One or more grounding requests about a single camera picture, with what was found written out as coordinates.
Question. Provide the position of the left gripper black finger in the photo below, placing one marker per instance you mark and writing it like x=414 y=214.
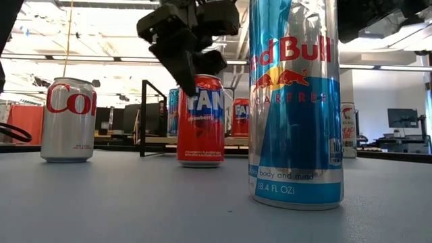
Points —
x=179 y=57
x=211 y=63

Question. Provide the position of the blue silver Red Bull can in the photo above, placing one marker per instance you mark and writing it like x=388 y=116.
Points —
x=173 y=114
x=297 y=135

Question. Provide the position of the red Fanta strawberry can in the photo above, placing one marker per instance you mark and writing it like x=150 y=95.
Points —
x=200 y=141
x=240 y=125

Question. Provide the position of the silver Diet Coke can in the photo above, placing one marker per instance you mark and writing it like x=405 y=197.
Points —
x=67 y=131

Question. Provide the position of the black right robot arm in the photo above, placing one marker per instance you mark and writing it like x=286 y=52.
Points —
x=364 y=17

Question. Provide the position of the dark computer monitor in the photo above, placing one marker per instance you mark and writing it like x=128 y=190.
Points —
x=403 y=118
x=148 y=118

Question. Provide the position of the long ceiling light bar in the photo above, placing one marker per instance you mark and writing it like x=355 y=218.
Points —
x=101 y=58
x=388 y=67

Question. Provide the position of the blue-grey table mat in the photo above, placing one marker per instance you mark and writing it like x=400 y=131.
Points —
x=135 y=202

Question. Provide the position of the white Celsius can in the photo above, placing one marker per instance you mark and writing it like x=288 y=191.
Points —
x=349 y=135

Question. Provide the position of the orange-red partition panel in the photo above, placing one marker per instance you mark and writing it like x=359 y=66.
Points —
x=27 y=121

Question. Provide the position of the black metal shelf side frame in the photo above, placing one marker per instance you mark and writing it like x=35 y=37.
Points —
x=143 y=118

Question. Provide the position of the black metal table frame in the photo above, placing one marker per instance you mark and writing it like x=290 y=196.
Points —
x=388 y=157

